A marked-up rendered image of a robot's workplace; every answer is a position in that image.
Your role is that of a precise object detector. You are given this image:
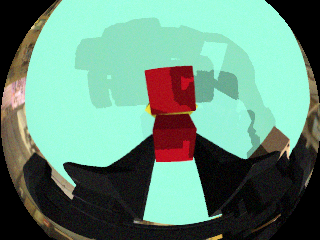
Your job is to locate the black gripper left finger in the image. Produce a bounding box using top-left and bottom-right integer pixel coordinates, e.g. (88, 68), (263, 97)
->
(63, 133), (156, 221)

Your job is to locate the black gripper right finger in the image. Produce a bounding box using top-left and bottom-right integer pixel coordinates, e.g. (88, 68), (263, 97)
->
(193, 133), (281, 217)

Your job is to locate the red cube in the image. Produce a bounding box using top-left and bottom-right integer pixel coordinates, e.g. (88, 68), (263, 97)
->
(153, 113), (196, 163)
(144, 65), (196, 115)

